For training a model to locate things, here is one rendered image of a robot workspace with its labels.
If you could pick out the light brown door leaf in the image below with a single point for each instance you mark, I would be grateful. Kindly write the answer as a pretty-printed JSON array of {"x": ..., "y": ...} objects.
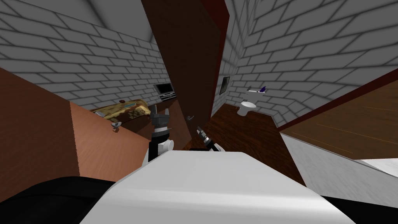
[{"x": 40, "y": 133}]

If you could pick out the dark framed wall picture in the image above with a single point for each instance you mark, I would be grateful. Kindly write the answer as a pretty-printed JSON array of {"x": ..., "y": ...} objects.
[{"x": 224, "y": 85}]

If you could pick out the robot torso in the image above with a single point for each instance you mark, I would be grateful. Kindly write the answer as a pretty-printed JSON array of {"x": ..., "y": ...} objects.
[{"x": 214, "y": 189}]

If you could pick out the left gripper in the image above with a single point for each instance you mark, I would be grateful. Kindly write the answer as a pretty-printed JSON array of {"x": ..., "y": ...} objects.
[{"x": 160, "y": 120}]

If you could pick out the black television on stand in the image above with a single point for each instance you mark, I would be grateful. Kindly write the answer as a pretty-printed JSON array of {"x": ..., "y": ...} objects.
[{"x": 164, "y": 89}]

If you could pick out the white toilet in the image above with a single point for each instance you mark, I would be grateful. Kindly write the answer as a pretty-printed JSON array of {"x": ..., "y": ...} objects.
[{"x": 248, "y": 104}]

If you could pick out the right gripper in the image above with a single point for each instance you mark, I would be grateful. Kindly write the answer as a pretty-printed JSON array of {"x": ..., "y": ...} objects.
[{"x": 201, "y": 132}]

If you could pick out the dark brown door leaf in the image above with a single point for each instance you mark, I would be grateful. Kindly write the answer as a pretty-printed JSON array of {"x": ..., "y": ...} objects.
[{"x": 189, "y": 62}]

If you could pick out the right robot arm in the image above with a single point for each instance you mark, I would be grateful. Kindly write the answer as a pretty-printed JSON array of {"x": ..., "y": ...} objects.
[{"x": 210, "y": 144}]

